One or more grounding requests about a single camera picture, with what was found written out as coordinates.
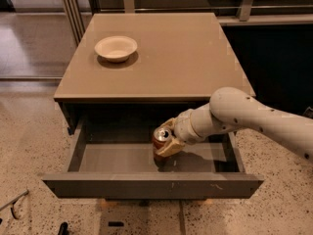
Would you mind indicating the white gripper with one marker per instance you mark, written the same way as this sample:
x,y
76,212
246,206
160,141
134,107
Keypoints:
x,y
183,127

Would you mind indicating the red coke can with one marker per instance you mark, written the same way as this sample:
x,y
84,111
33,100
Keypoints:
x,y
160,136

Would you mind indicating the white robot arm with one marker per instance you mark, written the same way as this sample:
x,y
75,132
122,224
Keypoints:
x,y
230,109

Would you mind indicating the open grey top drawer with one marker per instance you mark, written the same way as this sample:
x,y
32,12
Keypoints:
x,y
116,162

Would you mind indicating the white paper bowl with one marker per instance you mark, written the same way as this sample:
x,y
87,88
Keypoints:
x,y
116,49

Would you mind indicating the black object on floor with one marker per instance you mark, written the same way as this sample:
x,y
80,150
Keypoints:
x,y
63,229

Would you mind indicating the metal tool on floor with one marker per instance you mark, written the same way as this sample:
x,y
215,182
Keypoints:
x,y
12,202

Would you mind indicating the metal railing frame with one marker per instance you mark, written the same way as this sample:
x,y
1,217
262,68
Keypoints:
x,y
229,12

